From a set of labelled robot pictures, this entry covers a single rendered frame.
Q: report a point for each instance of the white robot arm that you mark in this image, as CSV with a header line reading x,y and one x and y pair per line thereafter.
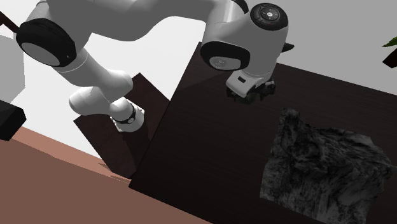
x,y
149,18

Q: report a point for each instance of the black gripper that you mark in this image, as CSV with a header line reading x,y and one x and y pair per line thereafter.
x,y
252,95

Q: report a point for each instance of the dark robot stand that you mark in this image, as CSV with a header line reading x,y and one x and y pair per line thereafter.
x,y
102,136

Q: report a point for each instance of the black block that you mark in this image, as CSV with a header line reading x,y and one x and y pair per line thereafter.
x,y
9,119

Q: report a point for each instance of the grey black rough lump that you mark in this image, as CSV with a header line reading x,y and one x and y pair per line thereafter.
x,y
322,173

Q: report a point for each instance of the dark wooden table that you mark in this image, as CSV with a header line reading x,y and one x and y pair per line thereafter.
x,y
211,149

